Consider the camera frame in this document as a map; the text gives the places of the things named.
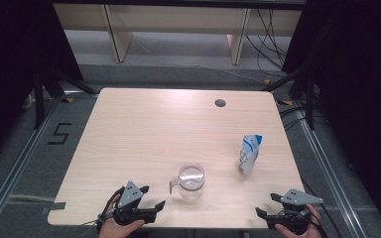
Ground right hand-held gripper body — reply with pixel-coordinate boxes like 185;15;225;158
265;188;324;236

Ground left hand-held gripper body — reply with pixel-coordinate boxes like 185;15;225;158
112;180;158;227

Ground glass jug with handle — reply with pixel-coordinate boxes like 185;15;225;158
169;162;206;200

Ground blue and white milk carton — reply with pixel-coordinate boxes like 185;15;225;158
237;133;263;178

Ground person's right hand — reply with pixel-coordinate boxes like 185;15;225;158
274;203;323;238

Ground person's left hand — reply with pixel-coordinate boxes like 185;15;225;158
98;193;146;238

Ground grey tape strip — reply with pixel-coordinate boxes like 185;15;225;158
41;201;66;215

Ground black metal stand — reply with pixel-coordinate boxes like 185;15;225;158
33;66;97;130
262;65;317;131

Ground tan floor strip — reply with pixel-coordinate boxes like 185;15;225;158
0;192;56;204

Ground dark curtain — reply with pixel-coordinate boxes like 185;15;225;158
0;0;84;168
281;0;381;238

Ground light wooden desk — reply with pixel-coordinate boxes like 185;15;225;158
53;3;304;65

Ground left hand-held gripper cable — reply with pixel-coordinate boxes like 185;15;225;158
95;185;127;231

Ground hand-held gripper cable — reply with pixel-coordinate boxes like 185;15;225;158
95;185;127;231
306;203;328;238

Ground right hand-held gripper cable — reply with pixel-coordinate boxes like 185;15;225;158
306;203;328;238

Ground black floor cable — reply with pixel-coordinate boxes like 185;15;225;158
302;179;343;238

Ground black floor cables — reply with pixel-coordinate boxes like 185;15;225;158
278;104;329;131

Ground black hanging cable bundle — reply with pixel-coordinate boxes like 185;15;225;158
245;9;290;79

